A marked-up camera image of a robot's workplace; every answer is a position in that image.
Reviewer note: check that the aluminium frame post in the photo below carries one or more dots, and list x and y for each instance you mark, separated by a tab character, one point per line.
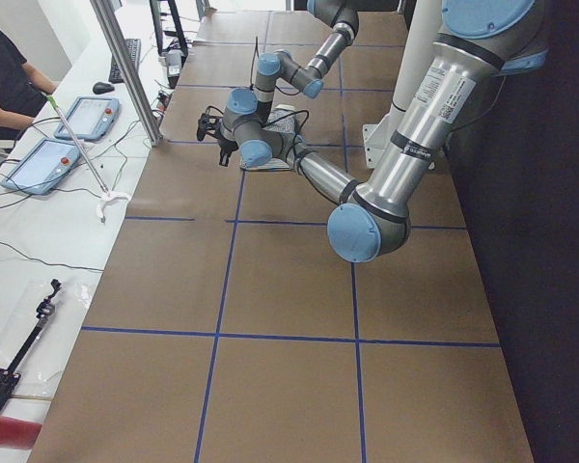
115	39

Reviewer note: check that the upper teach pendant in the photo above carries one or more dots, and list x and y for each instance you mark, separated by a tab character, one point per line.
90	117

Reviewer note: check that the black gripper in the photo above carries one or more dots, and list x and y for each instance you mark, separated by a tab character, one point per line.
225	145

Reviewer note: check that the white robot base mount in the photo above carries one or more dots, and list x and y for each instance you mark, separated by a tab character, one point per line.
416	59

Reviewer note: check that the long metal grabber stick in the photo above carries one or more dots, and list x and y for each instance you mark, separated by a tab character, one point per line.
107	195

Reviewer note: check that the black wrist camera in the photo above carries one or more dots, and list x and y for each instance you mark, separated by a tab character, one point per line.
208	126

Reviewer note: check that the teach pendant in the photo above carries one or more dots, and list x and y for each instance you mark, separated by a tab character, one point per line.
90	117
48	162

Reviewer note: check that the lower teach pendant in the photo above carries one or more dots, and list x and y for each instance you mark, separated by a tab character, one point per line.
48	162

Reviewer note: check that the seated person black shirt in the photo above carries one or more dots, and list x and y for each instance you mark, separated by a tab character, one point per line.
23	90

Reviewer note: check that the brown paper table cover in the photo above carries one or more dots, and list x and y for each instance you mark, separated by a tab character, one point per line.
226	329

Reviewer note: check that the black computer mouse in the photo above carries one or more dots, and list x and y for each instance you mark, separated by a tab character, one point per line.
101	88

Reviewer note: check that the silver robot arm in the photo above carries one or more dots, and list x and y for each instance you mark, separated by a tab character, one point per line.
452	47
307	78

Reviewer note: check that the striped polo shirt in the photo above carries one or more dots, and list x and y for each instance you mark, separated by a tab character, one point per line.
283	119

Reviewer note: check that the black camera stand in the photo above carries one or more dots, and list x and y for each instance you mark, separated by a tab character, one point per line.
180	42

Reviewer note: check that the red cylinder object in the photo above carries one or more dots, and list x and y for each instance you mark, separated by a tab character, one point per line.
18	434

